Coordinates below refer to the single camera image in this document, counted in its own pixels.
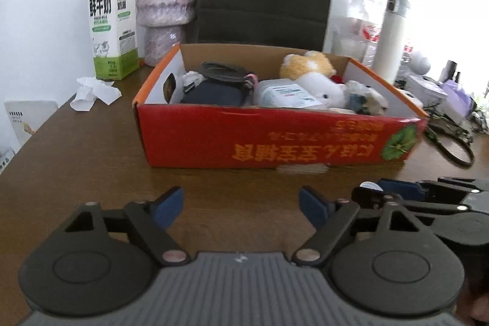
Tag red cardboard box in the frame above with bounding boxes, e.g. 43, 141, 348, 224
132, 42, 429, 171

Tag plush sheep toy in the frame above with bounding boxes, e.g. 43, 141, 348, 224
280, 50, 346, 109

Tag flat white box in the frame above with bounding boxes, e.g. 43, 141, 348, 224
405, 76, 447, 101

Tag clear water bottle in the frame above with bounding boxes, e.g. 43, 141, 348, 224
363, 0, 383, 67
344, 0, 367, 57

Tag round white speaker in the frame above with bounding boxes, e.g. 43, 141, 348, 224
401, 51, 430, 76

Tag cable bundle with pink ties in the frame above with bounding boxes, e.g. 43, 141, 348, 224
200, 62, 256, 93

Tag white plastic bag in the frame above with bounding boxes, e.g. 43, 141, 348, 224
344, 80, 388, 116

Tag white plastic container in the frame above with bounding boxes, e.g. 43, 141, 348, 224
254, 79, 325, 109

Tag wooden desktop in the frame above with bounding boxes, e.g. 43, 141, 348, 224
0, 59, 489, 326

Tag black neckband earphones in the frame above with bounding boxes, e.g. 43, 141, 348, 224
424, 116, 474, 168

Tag white thermos bottle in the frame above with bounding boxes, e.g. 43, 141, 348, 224
372, 0, 410, 84

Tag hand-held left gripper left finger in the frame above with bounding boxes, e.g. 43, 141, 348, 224
65, 186, 189, 266

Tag tangle of thin cables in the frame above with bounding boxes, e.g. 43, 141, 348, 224
472, 93, 489, 134

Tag green and white milk carton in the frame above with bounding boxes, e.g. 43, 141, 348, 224
89, 0, 139, 81

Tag blue and white box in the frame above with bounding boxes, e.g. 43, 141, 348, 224
0, 146, 16, 174

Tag purple tissue pack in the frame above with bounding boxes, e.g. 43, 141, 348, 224
439, 79, 476, 120

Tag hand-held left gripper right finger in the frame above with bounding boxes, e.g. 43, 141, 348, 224
292, 186, 425, 266

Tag crumpled white tissue paper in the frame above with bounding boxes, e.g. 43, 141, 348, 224
70, 77, 122, 112

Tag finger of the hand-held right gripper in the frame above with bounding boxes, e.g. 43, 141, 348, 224
377, 177, 489, 201
351, 186, 472, 214

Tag dark blue zip case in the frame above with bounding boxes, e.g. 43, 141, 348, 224
179, 79, 249, 107

